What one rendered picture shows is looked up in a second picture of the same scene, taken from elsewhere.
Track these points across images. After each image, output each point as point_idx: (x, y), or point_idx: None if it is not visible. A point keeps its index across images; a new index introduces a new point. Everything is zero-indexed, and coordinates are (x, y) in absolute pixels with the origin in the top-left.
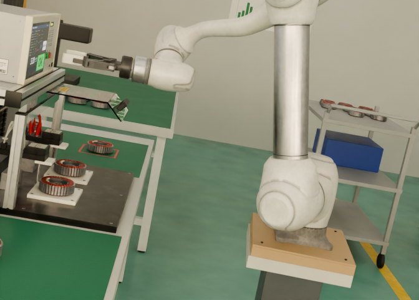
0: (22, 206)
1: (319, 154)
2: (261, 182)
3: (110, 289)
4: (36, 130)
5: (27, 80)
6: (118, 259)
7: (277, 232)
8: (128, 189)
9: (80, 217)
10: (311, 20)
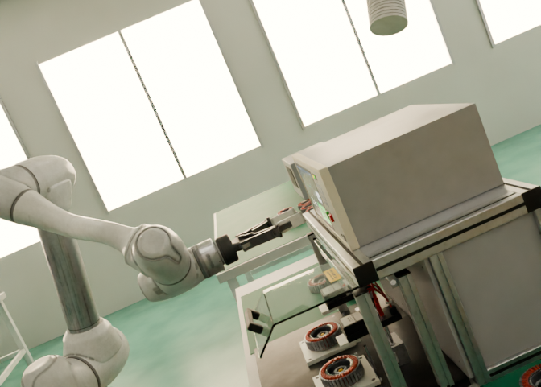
0: (335, 316)
1: (31, 371)
2: (117, 334)
3: (241, 318)
4: None
5: (319, 217)
6: (245, 336)
7: None
8: None
9: (286, 337)
10: None
